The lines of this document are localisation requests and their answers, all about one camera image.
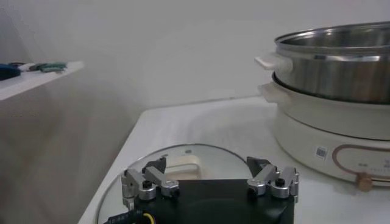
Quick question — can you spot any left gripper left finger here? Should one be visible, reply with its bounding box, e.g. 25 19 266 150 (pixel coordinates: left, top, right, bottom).
121 156 180 211

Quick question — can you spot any green flat object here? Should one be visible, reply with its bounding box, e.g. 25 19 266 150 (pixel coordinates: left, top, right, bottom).
29 62 68 74

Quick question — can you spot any white side table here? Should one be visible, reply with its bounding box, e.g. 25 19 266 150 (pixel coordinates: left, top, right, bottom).
0 60 85 102

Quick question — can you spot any cream electric cooker base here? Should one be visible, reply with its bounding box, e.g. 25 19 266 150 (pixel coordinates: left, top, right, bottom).
257 81 390 192

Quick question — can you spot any blue computer mouse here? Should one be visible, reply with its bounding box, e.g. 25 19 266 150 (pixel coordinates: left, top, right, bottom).
0 64 22 82

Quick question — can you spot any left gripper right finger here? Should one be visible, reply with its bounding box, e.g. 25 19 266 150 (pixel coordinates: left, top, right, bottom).
246 156 300 202

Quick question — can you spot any stainless steel steamer basket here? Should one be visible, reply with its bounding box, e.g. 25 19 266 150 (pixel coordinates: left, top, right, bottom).
254 21 390 106

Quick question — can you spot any glass lid with cream handle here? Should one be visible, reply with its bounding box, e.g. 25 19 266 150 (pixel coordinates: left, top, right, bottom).
97 143 254 224

